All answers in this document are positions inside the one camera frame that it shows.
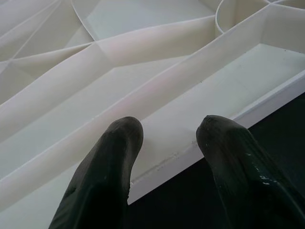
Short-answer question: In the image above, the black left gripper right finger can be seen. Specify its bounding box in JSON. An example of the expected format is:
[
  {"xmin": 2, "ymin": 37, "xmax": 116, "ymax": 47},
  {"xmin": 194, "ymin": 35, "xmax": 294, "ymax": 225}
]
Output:
[{"xmin": 195, "ymin": 114, "xmax": 305, "ymax": 229}]

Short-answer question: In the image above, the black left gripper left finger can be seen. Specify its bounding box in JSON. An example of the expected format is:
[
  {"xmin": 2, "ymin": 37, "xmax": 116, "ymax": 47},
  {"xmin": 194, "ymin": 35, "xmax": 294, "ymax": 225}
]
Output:
[{"xmin": 49, "ymin": 116, "xmax": 145, "ymax": 229}]

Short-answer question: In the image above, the white plastic table top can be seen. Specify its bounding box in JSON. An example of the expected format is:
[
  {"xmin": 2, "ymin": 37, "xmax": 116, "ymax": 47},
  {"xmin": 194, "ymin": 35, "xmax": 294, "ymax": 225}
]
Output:
[{"xmin": 0, "ymin": 0, "xmax": 305, "ymax": 206}]

